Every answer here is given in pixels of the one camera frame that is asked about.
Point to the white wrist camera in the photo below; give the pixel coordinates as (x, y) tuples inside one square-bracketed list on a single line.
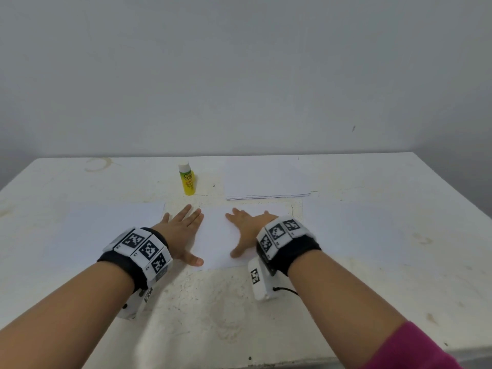
[(263, 279), (135, 302)]

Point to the yellow glue stick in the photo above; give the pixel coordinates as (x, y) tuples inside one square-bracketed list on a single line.
[(187, 180)]

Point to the glued white paper sheet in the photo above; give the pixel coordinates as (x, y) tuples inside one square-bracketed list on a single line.
[(215, 243), (269, 179)]

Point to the person's left hand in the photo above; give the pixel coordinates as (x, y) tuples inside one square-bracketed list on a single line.
[(181, 234)]

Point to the person's right forearm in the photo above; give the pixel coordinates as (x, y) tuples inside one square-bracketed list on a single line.
[(346, 307)]

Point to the black marker wristband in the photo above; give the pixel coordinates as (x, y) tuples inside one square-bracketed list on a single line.
[(287, 246), (137, 259)]

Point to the person's right hand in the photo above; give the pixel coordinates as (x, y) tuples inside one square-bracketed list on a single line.
[(252, 230)]

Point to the person's left forearm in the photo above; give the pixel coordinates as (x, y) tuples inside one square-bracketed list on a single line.
[(58, 323)]

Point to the pink sleeve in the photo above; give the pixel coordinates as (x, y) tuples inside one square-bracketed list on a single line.
[(415, 348)]

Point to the stack of white paper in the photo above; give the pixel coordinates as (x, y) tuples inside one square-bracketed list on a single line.
[(361, 228), (100, 233)]

